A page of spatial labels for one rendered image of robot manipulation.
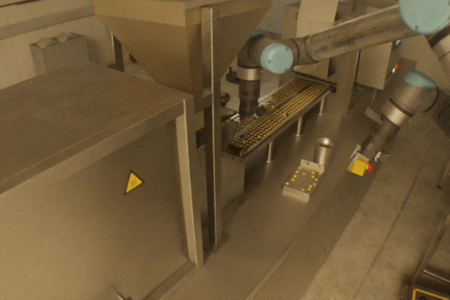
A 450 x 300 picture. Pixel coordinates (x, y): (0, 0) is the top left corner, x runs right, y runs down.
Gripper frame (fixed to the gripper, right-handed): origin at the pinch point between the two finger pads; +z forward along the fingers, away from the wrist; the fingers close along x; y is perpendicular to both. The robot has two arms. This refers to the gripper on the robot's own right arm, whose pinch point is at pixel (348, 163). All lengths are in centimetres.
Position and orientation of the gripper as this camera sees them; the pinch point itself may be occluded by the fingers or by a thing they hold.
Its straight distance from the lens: 115.2
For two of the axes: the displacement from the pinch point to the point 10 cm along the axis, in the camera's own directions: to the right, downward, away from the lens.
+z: -4.1, 7.7, 4.9
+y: 8.4, 5.3, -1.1
